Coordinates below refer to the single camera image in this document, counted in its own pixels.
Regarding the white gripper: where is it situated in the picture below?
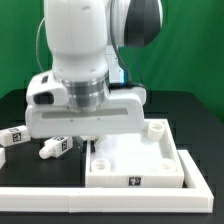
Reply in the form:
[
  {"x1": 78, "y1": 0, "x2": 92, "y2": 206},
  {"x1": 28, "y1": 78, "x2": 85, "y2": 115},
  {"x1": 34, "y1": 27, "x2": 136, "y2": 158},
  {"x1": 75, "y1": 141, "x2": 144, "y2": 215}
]
[{"x1": 25, "y1": 70, "x2": 147, "y2": 153}]

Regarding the white square tabletop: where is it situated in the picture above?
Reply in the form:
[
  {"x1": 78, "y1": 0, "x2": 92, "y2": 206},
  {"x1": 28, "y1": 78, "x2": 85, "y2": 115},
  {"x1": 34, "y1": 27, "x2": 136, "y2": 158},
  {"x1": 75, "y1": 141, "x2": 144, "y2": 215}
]
[{"x1": 85, "y1": 119, "x2": 184, "y2": 188}]

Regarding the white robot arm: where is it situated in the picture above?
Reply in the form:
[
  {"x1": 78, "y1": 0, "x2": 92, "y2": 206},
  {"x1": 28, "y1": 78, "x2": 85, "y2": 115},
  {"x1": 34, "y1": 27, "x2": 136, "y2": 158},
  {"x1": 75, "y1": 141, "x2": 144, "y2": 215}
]
[{"x1": 25, "y1": 0, "x2": 163, "y2": 138}]

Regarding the white block at left edge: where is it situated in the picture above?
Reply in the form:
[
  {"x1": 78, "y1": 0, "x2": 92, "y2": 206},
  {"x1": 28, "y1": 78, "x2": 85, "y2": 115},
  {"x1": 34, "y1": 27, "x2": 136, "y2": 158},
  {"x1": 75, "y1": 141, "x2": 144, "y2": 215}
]
[{"x1": 0, "y1": 148, "x2": 6, "y2": 169}]

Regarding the white L-shaped fence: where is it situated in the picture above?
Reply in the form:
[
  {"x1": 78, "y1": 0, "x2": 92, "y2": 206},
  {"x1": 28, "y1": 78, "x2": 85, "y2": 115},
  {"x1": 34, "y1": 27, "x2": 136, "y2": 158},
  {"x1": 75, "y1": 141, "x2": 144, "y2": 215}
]
[{"x1": 0, "y1": 150, "x2": 214, "y2": 213}]

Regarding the white cable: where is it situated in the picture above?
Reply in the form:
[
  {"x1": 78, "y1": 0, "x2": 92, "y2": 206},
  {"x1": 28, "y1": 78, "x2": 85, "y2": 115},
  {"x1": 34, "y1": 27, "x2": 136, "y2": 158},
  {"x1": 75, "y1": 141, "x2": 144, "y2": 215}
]
[{"x1": 35, "y1": 16, "x2": 48, "y2": 72}]

